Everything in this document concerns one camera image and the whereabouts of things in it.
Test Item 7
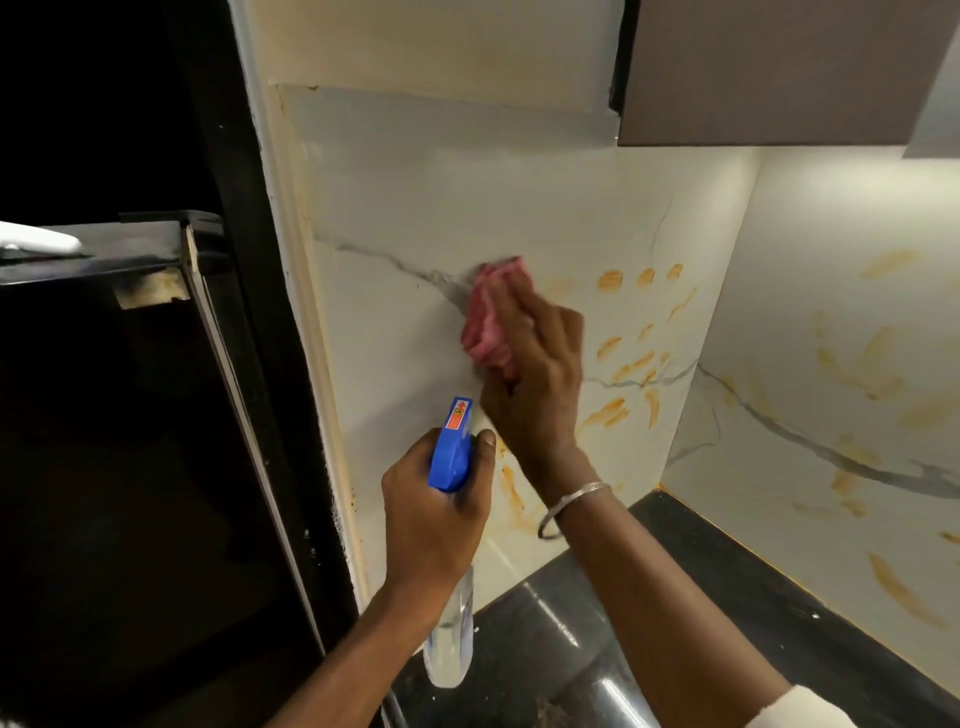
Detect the person's left hand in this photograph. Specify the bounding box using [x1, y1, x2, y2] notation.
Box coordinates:
[380, 428, 498, 601]

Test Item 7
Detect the person's right hand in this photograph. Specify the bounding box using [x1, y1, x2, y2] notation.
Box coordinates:
[479, 269, 586, 489]

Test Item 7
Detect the clear spray bottle blue nozzle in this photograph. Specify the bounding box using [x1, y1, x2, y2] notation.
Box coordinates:
[422, 397, 477, 690]

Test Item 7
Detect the pink checked cleaning cloth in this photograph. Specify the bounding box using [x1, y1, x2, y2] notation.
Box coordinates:
[460, 256, 535, 376]

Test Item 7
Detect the person's right forearm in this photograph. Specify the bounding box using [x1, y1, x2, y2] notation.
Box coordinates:
[524, 449, 793, 728]

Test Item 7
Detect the person's left forearm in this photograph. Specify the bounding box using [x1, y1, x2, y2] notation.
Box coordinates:
[262, 577, 451, 728]

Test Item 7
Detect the silver bangle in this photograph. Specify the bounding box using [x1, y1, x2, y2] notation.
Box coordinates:
[537, 481, 613, 541]

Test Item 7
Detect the black refrigerator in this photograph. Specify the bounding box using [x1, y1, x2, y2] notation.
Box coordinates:
[0, 211, 331, 728]

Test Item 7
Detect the brown upper cabinet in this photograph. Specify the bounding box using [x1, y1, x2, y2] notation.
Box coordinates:
[611, 0, 960, 160]

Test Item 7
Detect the white shirt sleeve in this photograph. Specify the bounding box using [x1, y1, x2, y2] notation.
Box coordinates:
[738, 683, 860, 728]

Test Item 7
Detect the white handheld controller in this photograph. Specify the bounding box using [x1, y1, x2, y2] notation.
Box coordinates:
[0, 220, 82, 256]

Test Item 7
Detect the black door frame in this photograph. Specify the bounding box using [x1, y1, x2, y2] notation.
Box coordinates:
[161, 0, 361, 654]

